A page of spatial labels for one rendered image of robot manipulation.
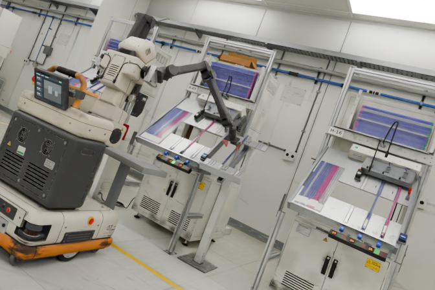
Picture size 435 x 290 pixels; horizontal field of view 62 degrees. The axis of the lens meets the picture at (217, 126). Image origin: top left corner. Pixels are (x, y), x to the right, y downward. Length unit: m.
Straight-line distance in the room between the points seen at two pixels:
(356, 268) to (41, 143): 2.14
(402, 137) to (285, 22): 2.78
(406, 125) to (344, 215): 0.86
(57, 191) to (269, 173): 3.13
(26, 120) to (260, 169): 3.15
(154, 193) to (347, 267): 1.73
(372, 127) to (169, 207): 1.81
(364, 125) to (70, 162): 2.09
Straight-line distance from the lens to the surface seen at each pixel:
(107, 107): 2.41
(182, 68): 2.51
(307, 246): 2.84
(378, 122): 2.98
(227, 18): 5.62
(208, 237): 2.89
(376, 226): 2.54
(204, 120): 3.26
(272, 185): 4.64
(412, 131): 2.97
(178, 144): 3.05
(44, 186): 2.07
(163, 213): 3.35
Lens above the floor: 0.90
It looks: 3 degrees up
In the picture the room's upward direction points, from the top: 21 degrees clockwise
